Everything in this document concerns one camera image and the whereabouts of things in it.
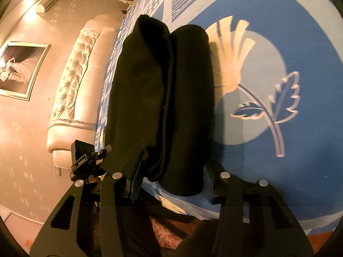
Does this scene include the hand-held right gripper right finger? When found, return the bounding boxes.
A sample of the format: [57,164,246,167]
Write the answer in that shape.
[202,163,314,257]

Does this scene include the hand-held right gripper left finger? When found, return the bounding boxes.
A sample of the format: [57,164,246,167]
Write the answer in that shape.
[29,148,146,257]

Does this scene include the black pants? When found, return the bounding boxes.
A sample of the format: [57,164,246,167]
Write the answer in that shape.
[106,14,216,196]

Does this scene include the cream tufted headboard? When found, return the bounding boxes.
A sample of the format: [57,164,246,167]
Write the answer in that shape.
[47,13,126,177]

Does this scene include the blue patterned bed sheet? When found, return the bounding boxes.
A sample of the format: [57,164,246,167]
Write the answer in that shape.
[95,0,343,236]

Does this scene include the framed wall picture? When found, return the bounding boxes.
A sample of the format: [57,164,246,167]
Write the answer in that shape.
[0,41,51,102]

